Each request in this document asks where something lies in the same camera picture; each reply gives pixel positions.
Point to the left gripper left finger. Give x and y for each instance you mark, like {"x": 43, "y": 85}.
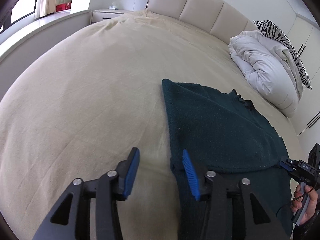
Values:
{"x": 69, "y": 218}

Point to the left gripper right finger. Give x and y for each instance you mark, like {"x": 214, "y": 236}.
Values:
{"x": 233, "y": 210}

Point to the dark green knit sweater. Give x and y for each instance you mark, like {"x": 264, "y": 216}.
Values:
{"x": 226, "y": 134}

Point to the right hand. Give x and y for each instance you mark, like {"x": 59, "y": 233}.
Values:
{"x": 304, "y": 203}

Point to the white folded duvet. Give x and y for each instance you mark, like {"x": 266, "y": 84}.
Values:
{"x": 269, "y": 68}

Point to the white wardrobe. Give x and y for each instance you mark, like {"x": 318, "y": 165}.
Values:
{"x": 304, "y": 35}

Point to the zebra print pillow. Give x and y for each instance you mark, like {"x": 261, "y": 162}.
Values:
{"x": 271, "y": 30}

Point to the white nightstand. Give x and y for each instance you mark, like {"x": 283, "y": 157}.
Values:
{"x": 106, "y": 14}

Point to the tissue box on nightstand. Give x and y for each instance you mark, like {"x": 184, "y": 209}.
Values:
{"x": 113, "y": 6}

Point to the red storage box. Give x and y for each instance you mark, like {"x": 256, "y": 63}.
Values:
{"x": 63, "y": 6}

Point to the cream padded headboard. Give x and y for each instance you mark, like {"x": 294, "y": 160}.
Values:
{"x": 213, "y": 16}

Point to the black framed window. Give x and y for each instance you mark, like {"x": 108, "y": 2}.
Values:
{"x": 15, "y": 10}

